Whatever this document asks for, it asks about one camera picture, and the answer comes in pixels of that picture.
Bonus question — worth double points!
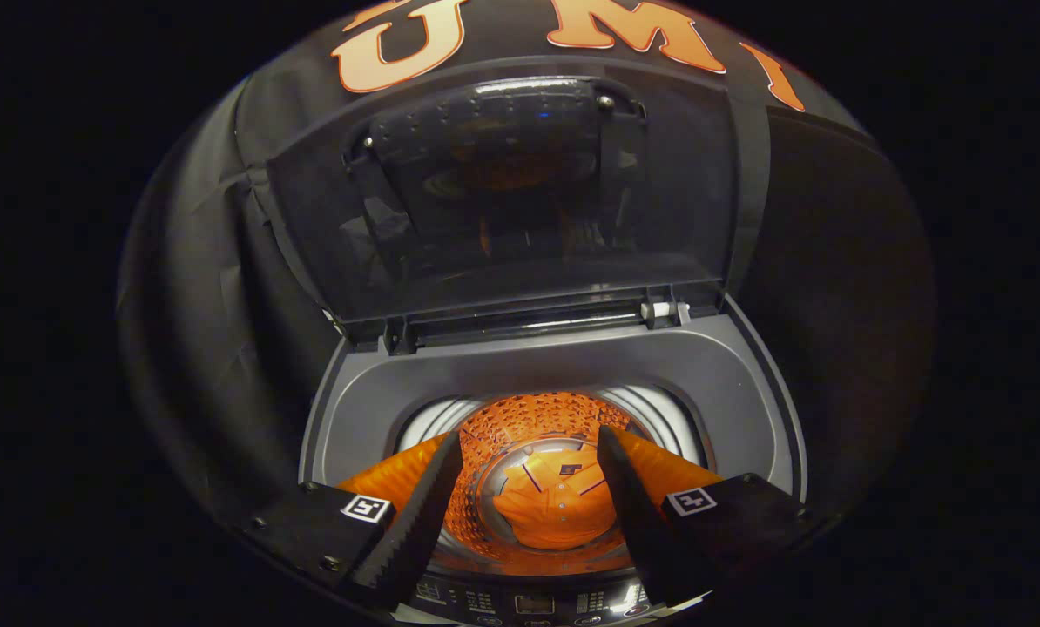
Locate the yellow polo shirt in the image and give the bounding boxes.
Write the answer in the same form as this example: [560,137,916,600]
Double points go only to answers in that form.
[492,447,618,551]

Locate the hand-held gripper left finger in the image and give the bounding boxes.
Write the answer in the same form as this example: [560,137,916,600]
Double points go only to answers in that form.
[241,431,467,610]

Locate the black backdrop cloth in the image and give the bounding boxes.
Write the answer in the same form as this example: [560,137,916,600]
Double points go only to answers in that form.
[115,0,935,541]

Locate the tinted glass washing machine lid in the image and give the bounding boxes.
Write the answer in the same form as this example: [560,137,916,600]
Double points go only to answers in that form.
[263,57,773,354]

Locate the dark gray washing machine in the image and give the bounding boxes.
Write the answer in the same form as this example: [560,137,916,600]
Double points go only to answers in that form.
[298,296,810,627]

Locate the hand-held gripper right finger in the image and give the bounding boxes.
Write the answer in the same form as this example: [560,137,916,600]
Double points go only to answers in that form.
[595,425,815,608]

